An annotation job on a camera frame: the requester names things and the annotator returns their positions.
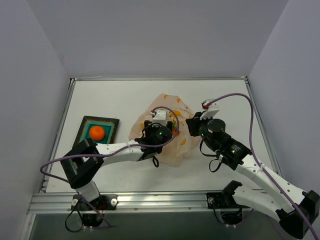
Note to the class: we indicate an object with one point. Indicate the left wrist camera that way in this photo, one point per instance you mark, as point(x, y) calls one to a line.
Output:
point(159, 117)

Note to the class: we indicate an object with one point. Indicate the black teal rectangular tray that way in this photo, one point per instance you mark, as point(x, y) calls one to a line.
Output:
point(110, 126)

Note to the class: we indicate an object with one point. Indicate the banana print plastic bag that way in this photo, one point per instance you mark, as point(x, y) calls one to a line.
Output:
point(180, 148)

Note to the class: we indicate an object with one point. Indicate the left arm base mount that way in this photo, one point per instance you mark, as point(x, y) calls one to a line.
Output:
point(92, 213)

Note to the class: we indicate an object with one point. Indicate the red fake berry sprig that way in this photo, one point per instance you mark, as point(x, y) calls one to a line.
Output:
point(174, 127)

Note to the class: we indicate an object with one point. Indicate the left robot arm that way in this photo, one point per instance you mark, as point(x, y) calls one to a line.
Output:
point(86, 158)

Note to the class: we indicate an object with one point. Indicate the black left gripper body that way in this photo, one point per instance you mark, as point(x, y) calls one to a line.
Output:
point(146, 125)

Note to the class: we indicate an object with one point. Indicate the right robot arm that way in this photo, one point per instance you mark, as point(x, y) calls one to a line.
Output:
point(292, 207)

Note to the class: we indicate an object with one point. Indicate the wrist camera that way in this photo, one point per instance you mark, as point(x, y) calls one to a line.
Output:
point(159, 117)
point(209, 109)

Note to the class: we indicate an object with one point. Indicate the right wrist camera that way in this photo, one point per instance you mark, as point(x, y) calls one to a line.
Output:
point(209, 109)

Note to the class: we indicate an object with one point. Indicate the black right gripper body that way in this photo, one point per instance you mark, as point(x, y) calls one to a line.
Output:
point(193, 125)

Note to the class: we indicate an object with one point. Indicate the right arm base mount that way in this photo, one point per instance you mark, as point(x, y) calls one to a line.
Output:
point(225, 210)

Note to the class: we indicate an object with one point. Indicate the orange fake tangerine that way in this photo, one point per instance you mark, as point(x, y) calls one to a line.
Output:
point(97, 133)

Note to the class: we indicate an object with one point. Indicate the aluminium front rail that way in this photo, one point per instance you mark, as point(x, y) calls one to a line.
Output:
point(127, 202)

